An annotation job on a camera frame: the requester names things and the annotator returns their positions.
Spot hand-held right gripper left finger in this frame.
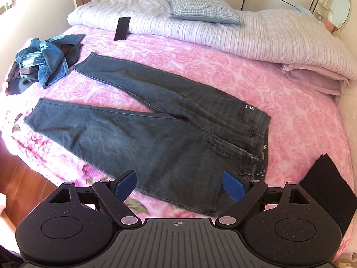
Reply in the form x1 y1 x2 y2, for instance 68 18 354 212
49 170 138 227

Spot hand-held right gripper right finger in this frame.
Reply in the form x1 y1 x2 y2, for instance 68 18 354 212
215 171 308 227

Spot dark grey jeans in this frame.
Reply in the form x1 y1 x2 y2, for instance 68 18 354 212
23 51 272 217

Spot pile of blue denim clothes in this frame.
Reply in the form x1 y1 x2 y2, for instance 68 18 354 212
6 33 86 95

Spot pink rose bedspread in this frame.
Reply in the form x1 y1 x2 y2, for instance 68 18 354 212
0 24 352 253

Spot black cloth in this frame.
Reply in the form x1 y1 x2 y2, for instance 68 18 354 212
298 154 351 233

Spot black smartphone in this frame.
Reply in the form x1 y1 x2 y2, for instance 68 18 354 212
114 17 131 41

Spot striped white duvet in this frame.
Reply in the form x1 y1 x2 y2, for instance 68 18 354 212
67 0 357 79

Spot checked grey pillow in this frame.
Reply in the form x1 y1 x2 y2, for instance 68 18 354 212
167 0 242 25

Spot light blue cloth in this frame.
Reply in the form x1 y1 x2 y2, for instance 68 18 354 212
292 4 312 14

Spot oval vanity mirror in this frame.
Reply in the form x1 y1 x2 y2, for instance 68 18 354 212
328 0 352 32

